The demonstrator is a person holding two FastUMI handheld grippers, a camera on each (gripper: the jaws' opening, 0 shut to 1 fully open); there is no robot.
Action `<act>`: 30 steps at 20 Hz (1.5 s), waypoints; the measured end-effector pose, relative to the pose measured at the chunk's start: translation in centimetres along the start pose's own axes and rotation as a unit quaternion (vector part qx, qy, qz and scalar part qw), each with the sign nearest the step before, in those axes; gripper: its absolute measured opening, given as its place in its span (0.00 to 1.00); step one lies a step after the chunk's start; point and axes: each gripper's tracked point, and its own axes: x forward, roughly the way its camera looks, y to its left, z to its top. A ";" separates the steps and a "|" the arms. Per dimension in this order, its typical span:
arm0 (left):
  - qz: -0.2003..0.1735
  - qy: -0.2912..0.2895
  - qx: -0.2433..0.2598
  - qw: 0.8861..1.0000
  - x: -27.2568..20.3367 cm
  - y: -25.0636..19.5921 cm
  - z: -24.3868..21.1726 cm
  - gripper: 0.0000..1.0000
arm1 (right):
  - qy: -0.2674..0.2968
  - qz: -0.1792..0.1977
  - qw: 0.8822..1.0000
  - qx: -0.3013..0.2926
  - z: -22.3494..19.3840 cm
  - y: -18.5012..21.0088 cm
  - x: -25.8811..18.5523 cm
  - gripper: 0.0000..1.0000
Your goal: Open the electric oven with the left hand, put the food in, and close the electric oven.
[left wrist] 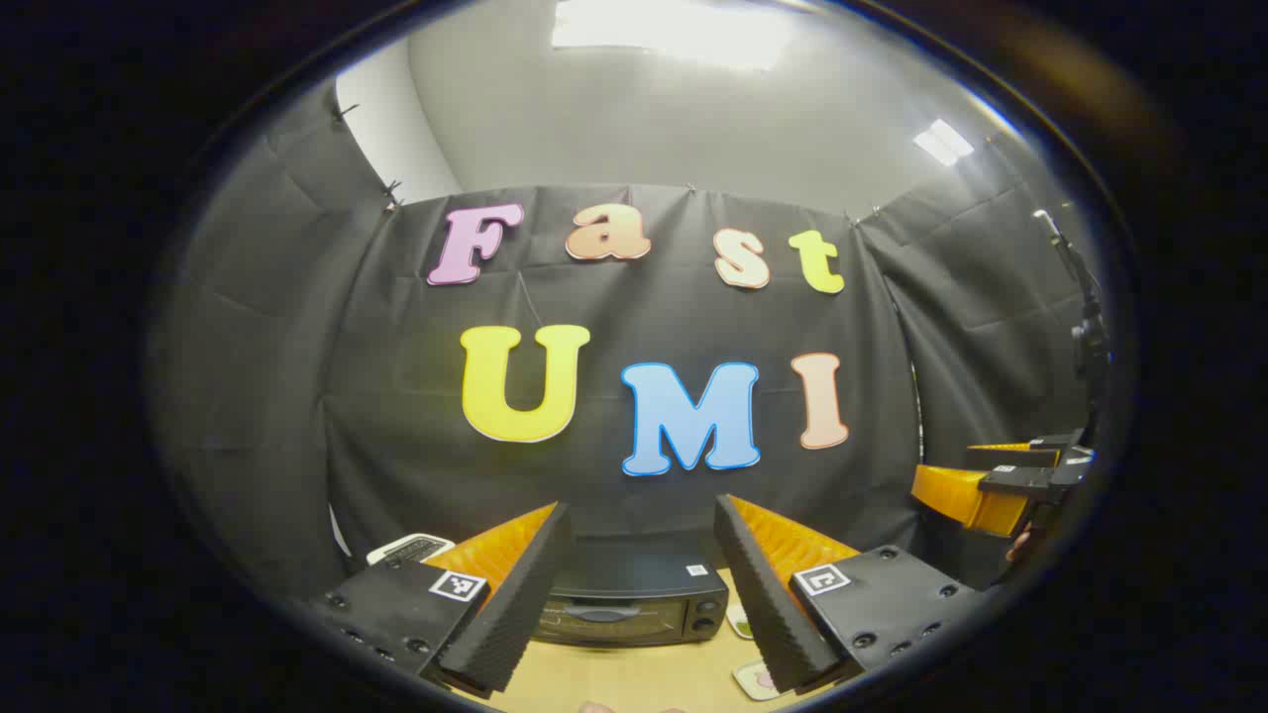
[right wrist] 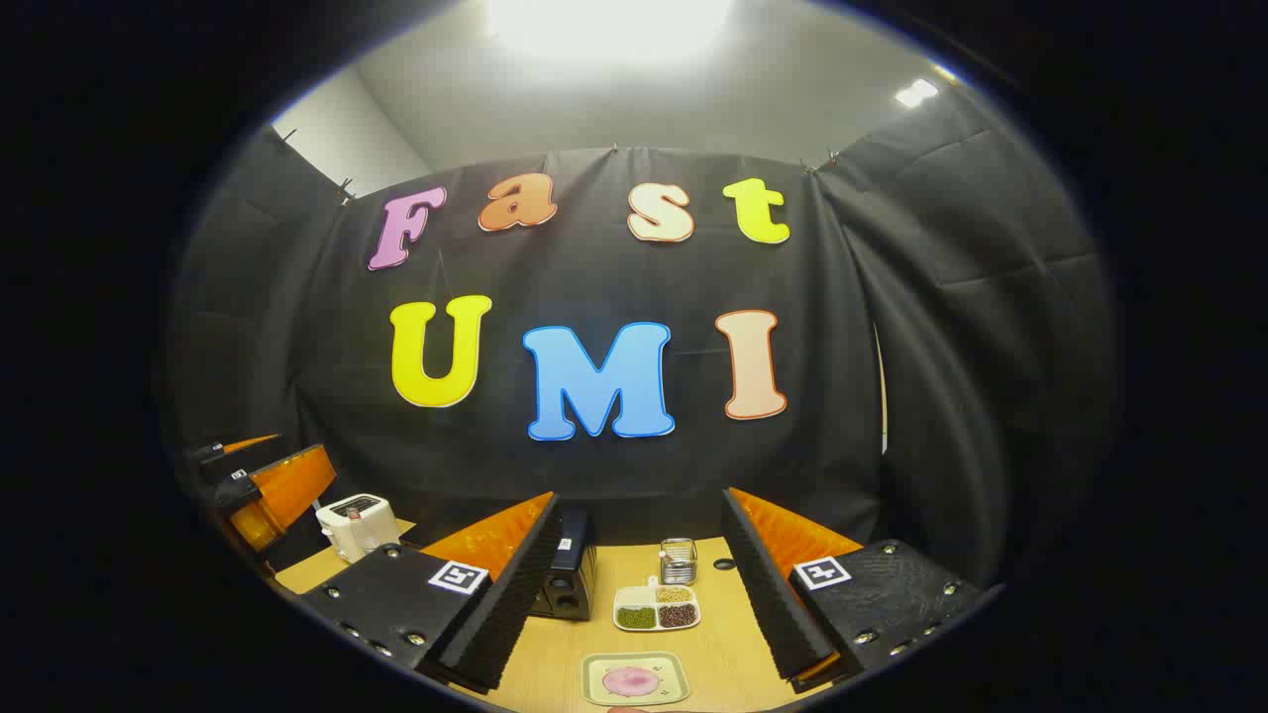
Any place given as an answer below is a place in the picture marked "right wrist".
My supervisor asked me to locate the white divided bean dish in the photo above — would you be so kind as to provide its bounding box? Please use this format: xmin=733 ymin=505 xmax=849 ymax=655
xmin=613 ymin=583 xmax=702 ymax=633

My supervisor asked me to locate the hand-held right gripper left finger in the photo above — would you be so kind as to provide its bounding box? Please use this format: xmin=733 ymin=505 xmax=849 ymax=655
xmin=295 ymin=491 xmax=562 ymax=694

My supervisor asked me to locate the black backdrop cloth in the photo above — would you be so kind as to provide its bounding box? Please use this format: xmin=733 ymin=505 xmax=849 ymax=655
xmin=158 ymin=94 xmax=1120 ymax=595

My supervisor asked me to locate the black electric oven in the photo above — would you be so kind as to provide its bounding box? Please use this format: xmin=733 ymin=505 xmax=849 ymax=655
xmin=533 ymin=508 xmax=599 ymax=622

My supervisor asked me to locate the large ceiling light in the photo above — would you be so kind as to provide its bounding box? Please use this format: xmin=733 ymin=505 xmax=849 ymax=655
xmin=483 ymin=0 xmax=736 ymax=62

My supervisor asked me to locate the white toaster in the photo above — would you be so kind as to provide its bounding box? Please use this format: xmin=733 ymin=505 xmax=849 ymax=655
xmin=315 ymin=493 xmax=401 ymax=563

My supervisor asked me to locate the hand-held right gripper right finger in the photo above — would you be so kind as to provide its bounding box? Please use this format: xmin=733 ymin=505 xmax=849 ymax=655
xmin=720 ymin=486 xmax=1004 ymax=694

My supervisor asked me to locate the pale square plate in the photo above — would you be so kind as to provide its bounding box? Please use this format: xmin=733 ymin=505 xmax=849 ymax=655
xmin=581 ymin=652 xmax=692 ymax=707

